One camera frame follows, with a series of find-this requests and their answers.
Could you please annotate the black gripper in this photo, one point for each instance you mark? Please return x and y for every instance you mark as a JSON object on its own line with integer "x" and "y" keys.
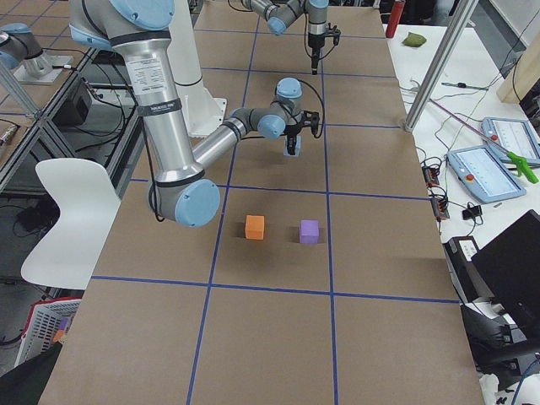
{"x": 291, "y": 138}

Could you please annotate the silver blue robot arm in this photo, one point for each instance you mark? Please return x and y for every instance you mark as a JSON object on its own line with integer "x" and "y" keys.
{"x": 179, "y": 193}

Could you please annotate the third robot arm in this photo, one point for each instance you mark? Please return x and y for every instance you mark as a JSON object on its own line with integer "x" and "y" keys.
{"x": 29, "y": 55}

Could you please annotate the orange foam block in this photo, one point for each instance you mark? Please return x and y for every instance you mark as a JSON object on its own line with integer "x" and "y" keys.
{"x": 255, "y": 227}

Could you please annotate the purple foam block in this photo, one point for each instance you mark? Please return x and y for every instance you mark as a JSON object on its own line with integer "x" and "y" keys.
{"x": 309, "y": 231}

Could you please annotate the green bean bag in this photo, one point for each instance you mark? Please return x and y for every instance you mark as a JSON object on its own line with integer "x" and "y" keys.
{"x": 414, "y": 40}

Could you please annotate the red cylinder bottle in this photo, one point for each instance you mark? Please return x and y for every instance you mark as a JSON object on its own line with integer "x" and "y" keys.
{"x": 394, "y": 19}

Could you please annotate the teach pendant near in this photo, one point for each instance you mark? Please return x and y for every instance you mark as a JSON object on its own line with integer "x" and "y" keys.
{"x": 485, "y": 177}

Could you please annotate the teach pendant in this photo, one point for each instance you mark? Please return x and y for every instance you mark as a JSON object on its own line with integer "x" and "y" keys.
{"x": 485, "y": 177}
{"x": 515, "y": 135}

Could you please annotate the white plastic chair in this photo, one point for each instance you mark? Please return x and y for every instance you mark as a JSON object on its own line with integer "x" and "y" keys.
{"x": 66, "y": 256}

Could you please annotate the teach pendant far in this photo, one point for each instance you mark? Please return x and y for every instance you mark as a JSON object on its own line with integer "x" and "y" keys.
{"x": 515, "y": 135}

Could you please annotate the reacher grabber stick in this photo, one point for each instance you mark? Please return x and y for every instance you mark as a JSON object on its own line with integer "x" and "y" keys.
{"x": 521, "y": 163}

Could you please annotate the black monitor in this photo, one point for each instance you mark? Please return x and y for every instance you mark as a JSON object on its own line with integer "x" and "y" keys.
{"x": 509, "y": 265}

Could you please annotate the white plastic basket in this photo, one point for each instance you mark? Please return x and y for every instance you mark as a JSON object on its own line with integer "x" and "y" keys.
{"x": 42, "y": 324}

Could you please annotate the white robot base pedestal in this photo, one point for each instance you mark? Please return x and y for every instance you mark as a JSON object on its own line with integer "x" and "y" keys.
{"x": 202, "y": 112}

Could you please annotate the aluminium frame post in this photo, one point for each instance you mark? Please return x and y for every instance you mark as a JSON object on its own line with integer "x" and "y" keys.
{"x": 453, "y": 32}

